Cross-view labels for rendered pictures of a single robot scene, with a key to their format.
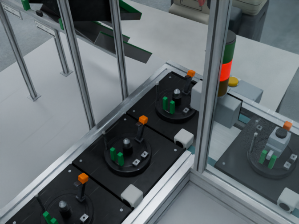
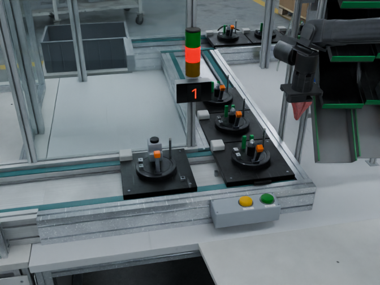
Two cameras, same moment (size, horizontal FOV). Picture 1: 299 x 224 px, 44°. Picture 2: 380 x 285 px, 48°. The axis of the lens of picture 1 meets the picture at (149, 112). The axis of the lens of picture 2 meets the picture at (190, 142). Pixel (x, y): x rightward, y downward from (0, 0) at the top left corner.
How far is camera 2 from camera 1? 1.89 m
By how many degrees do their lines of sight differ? 87
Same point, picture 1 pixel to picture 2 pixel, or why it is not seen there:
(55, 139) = (293, 135)
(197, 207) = not seen: hidden behind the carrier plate
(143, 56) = (315, 151)
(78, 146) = (261, 117)
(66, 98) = not seen: hidden behind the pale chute
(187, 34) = not seen: outside the picture
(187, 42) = (368, 258)
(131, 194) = (202, 112)
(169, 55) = (350, 230)
